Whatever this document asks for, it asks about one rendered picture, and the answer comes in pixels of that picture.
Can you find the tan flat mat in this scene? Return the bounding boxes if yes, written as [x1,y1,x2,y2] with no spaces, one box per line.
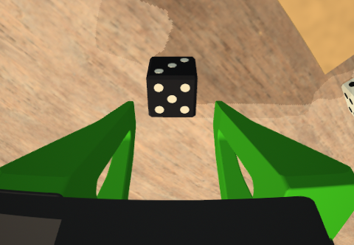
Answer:
[277,0,354,75]

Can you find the black dice with cream pips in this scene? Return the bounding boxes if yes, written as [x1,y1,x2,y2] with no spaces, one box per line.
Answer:
[146,57,198,117]

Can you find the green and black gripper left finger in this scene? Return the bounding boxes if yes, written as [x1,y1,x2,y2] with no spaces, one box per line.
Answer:
[0,101,136,199]

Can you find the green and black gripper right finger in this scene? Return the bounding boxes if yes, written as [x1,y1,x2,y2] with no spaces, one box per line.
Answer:
[213,101,354,241]

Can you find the cream die with black pips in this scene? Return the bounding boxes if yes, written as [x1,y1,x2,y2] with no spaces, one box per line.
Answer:
[341,78,354,116]

